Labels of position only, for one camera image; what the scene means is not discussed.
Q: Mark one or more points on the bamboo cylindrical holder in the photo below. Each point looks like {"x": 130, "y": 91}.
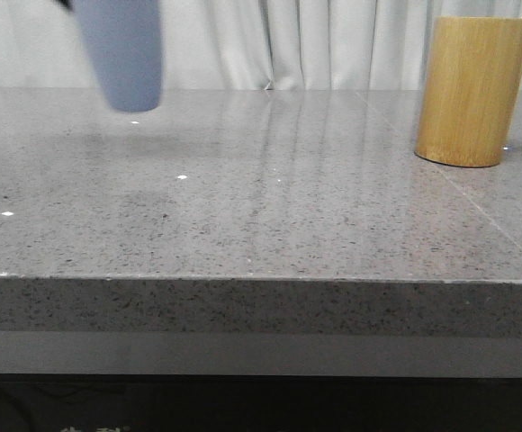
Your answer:
{"x": 474, "y": 71}

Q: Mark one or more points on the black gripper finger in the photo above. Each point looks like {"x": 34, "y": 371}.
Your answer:
{"x": 66, "y": 4}

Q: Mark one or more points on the white curtain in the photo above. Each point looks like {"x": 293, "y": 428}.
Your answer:
{"x": 246, "y": 45}

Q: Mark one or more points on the blue plastic cup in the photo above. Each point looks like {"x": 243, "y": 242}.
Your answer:
{"x": 124, "y": 43}

